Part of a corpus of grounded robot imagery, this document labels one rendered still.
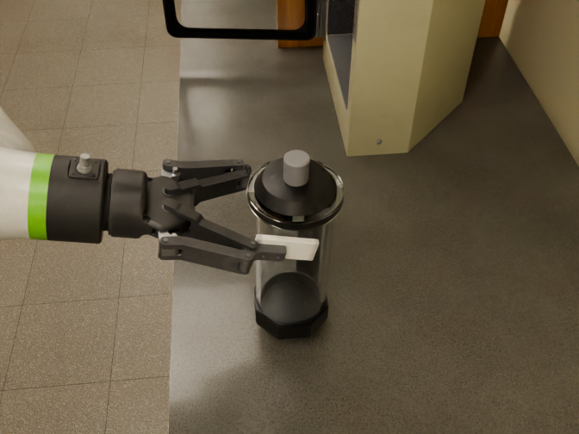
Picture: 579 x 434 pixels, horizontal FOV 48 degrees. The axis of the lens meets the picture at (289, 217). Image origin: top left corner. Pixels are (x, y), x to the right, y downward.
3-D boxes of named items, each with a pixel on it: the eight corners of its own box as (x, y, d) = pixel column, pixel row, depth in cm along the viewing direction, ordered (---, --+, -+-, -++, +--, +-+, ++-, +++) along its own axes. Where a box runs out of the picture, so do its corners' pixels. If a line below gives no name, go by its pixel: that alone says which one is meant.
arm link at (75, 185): (59, 203, 77) (47, 263, 70) (57, 124, 69) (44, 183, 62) (112, 207, 78) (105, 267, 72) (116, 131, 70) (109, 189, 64)
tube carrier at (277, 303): (325, 270, 92) (336, 153, 77) (336, 335, 85) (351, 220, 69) (248, 275, 91) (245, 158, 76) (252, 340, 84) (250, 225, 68)
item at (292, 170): (329, 172, 78) (333, 128, 73) (340, 228, 71) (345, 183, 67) (252, 176, 77) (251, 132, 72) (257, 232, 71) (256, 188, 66)
